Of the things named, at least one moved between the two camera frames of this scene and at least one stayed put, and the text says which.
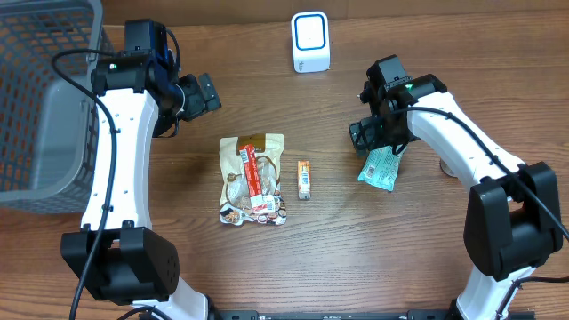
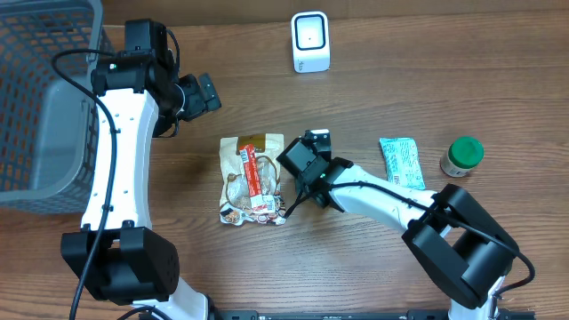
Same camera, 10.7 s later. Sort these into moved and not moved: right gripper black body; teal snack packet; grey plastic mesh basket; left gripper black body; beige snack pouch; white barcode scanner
Moved: teal snack packet; right gripper black body
Not moved: grey plastic mesh basket; beige snack pouch; white barcode scanner; left gripper black body
